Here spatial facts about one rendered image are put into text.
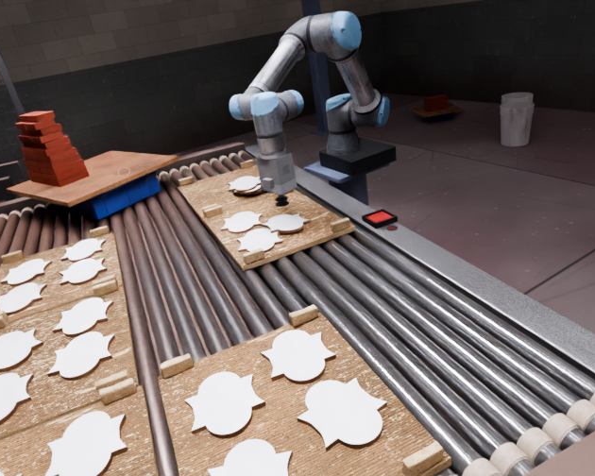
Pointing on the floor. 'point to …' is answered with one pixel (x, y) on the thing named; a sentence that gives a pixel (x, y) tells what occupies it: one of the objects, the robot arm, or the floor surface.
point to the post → (318, 75)
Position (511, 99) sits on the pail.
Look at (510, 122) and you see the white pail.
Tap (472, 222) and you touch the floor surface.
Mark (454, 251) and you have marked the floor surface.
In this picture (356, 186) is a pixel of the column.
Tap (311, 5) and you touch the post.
